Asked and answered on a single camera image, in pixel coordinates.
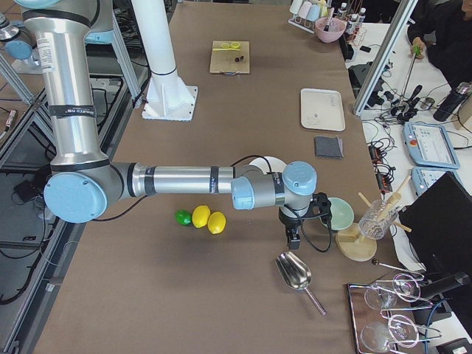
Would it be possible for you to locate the aluminium frame post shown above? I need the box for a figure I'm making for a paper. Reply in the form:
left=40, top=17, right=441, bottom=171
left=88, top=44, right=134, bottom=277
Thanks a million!
left=353, top=0, right=418, bottom=118

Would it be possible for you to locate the mint green bowl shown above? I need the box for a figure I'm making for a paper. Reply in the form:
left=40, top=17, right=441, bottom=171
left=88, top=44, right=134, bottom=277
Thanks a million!
left=328, top=197, right=354, bottom=231

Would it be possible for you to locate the green lime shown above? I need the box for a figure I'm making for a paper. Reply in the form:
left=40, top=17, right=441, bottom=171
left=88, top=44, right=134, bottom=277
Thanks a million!
left=174, top=209, right=192, bottom=226

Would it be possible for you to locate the white round plate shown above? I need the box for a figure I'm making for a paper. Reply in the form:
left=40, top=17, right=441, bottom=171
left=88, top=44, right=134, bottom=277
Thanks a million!
left=249, top=156, right=287, bottom=173

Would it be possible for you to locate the clear textured glass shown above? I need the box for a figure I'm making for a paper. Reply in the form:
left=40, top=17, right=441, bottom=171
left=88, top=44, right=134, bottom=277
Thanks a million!
left=358, top=200, right=398, bottom=240

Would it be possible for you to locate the yellow lemon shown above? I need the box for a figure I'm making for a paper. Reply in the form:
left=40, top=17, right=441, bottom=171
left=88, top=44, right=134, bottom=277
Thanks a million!
left=192, top=205, right=211, bottom=228
left=207, top=212, right=226, bottom=235

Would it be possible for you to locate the yellow lemon right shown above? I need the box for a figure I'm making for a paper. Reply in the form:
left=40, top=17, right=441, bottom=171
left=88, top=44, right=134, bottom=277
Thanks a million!
left=207, top=212, right=226, bottom=235

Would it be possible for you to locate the dark grey folded cloth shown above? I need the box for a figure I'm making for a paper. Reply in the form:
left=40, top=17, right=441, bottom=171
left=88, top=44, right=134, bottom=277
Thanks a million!
left=314, top=136, right=344, bottom=159

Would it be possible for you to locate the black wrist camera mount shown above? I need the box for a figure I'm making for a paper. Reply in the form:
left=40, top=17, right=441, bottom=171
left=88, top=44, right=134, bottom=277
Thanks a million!
left=310, top=192, right=332, bottom=228

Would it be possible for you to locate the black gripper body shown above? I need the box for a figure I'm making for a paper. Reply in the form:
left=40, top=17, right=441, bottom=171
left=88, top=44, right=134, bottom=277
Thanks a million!
left=278, top=206, right=308, bottom=229

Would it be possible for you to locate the wine glass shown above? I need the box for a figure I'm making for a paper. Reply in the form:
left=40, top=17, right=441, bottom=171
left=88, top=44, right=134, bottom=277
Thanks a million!
left=361, top=315, right=420, bottom=353
left=364, top=273, right=420, bottom=310

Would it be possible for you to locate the blue teach pendant lower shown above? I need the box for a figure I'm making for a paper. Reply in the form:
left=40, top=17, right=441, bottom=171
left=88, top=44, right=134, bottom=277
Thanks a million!
left=411, top=167, right=461, bottom=196

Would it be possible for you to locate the pink bowl with ice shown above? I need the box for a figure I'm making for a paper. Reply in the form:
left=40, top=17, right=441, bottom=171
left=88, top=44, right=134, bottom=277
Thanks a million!
left=315, top=17, right=347, bottom=43

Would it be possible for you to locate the black monitor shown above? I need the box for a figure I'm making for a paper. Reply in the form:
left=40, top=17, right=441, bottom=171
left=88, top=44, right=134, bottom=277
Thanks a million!
left=399, top=172, right=471, bottom=274

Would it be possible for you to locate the blue teach pendant upper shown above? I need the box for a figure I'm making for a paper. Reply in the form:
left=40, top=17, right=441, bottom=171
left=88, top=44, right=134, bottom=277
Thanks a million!
left=403, top=122, right=460, bottom=170

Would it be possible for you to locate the metal glass rack tray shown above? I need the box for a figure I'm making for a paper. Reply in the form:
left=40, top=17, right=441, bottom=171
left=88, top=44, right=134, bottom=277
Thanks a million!
left=347, top=284, right=442, bottom=353

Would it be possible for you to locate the yellow lemon left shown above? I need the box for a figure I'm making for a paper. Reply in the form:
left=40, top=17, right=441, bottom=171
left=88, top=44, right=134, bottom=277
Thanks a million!
left=192, top=205, right=211, bottom=228

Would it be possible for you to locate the cream rectangular tray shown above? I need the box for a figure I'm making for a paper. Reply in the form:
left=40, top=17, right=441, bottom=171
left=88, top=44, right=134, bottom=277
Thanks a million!
left=300, top=88, right=346, bottom=131

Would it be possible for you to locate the blue teach pendant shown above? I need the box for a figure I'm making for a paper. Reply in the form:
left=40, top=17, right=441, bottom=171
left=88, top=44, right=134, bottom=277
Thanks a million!
left=403, top=122, right=460, bottom=170
left=411, top=167, right=461, bottom=196

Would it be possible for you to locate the white pedestal column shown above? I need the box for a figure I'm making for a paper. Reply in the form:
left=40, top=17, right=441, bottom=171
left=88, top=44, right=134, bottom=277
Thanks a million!
left=132, top=0, right=198, bottom=122

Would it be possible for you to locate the wine glass upper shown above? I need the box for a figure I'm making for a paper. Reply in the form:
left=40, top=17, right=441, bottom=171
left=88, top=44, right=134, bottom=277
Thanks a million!
left=364, top=273, right=420, bottom=310

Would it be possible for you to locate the white cup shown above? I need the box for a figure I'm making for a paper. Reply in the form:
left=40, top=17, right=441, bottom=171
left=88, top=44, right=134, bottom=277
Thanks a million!
left=289, top=0, right=303, bottom=15

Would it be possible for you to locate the bamboo cutting board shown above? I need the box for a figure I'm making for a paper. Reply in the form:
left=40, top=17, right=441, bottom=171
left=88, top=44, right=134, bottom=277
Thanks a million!
left=209, top=40, right=251, bottom=74

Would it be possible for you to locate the black thermos bottle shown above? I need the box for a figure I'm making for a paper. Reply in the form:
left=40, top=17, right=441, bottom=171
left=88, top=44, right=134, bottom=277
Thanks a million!
left=433, top=82, right=471, bottom=122

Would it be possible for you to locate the wooden cup stand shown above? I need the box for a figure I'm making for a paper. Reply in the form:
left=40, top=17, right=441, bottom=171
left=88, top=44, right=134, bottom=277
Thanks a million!
left=336, top=176, right=412, bottom=262

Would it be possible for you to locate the wine glass lower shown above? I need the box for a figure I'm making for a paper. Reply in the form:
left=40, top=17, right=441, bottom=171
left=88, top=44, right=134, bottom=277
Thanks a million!
left=361, top=315, right=420, bottom=353

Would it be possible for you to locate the white wire cup rack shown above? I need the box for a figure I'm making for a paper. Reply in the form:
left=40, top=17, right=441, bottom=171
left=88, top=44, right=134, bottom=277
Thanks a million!
left=288, top=14, right=315, bottom=34

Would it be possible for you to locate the light blue cup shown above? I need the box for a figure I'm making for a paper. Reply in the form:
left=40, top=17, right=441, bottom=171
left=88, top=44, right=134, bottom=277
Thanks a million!
left=306, top=4, right=320, bottom=22

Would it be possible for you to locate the pink cup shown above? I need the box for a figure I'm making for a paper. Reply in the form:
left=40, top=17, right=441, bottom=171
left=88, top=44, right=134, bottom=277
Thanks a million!
left=298, top=1, right=312, bottom=20

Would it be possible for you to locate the steel muddler black tip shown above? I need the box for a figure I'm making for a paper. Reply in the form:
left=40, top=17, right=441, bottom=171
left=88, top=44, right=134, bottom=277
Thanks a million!
left=324, top=7, right=335, bottom=32

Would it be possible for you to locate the steel ice scoop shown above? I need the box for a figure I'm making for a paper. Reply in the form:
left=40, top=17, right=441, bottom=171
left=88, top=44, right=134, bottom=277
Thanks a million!
left=275, top=251, right=327, bottom=316

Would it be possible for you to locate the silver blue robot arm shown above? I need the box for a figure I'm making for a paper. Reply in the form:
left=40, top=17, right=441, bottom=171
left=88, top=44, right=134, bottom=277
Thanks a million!
left=21, top=1, right=317, bottom=249

